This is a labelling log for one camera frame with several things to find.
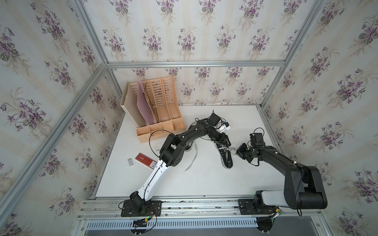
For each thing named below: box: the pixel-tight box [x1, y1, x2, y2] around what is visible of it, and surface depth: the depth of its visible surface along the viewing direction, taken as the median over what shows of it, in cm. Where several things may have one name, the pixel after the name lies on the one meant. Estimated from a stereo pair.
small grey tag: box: [127, 157, 134, 167], surface depth 90 cm
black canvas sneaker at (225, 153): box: [214, 142, 236, 170], surface depth 92 cm
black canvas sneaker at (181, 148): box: [176, 140, 198, 174], surface depth 62 cm
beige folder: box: [120, 80, 147, 128], surface depth 88 cm
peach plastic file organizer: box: [136, 76, 186, 144], surface depth 109 cm
